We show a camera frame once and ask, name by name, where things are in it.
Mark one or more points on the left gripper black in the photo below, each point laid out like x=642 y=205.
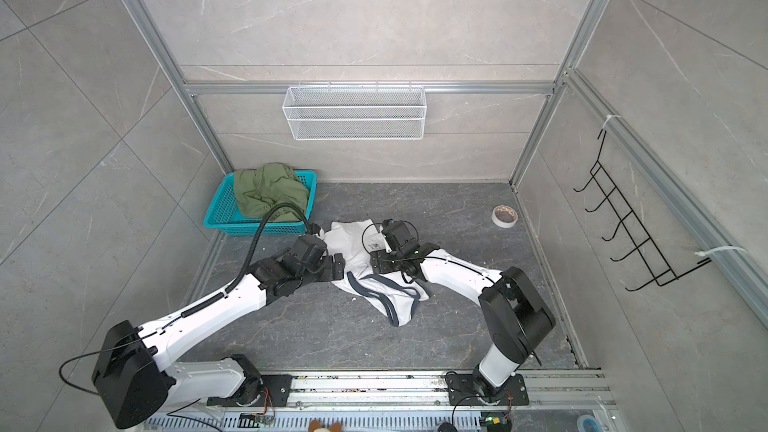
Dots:
x=331 y=272

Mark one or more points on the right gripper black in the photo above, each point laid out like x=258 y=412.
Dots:
x=378 y=261

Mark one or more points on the white tank top navy trim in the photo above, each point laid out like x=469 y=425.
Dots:
x=389 y=293

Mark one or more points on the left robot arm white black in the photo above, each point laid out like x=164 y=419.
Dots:
x=138 y=370

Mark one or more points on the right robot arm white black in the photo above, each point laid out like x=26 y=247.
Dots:
x=516 y=316

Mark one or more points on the green tank top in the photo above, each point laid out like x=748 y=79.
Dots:
x=257 y=191

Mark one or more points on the teal plastic basket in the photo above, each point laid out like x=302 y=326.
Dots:
x=223 y=213

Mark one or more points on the roll of white tape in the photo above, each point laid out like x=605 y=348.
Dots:
x=504 y=216

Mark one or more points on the aluminium front rail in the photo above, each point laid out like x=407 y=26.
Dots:
x=412 y=390

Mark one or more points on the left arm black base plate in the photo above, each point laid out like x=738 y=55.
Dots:
x=270 y=390

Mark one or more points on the white wire mesh shelf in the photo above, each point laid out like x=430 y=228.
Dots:
x=365 y=112

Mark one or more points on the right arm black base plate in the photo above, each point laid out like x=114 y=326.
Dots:
x=471 y=389

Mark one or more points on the black wire hook rack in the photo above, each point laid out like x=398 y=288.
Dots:
x=629 y=223

